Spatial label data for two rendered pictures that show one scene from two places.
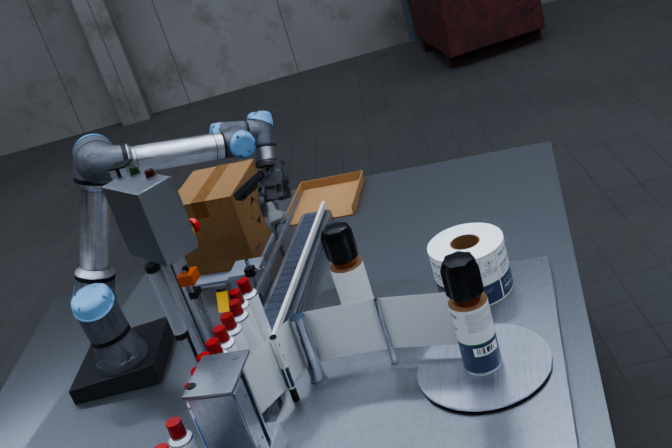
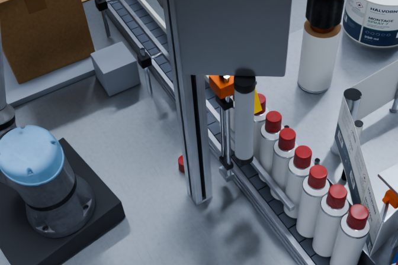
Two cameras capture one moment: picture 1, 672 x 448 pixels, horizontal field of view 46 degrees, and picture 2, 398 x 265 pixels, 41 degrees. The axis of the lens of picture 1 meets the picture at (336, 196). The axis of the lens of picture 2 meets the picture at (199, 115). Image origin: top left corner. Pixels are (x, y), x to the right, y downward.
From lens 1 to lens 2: 1.60 m
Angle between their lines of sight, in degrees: 41
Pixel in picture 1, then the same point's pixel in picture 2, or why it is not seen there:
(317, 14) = not seen: outside the picture
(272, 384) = (350, 172)
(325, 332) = not seen: hidden behind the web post
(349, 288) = (332, 51)
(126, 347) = (82, 193)
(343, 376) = (362, 138)
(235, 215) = (79, 0)
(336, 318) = (372, 84)
